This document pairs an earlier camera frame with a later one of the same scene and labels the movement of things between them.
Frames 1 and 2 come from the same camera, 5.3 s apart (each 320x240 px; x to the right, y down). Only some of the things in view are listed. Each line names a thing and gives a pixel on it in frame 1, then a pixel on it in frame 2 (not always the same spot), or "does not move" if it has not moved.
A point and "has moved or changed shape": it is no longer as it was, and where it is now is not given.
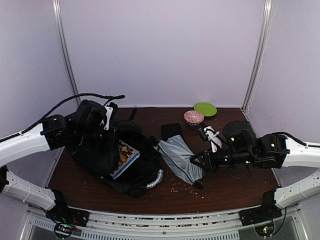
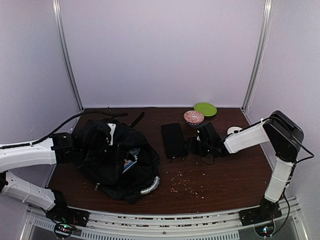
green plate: [207, 109] does not move
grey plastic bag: [178, 155] -> [134, 152]
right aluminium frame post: [263, 39] does not move
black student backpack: [97, 155] has moved or changed shape
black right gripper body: [213, 166] -> [195, 149]
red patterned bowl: [193, 118] does not move
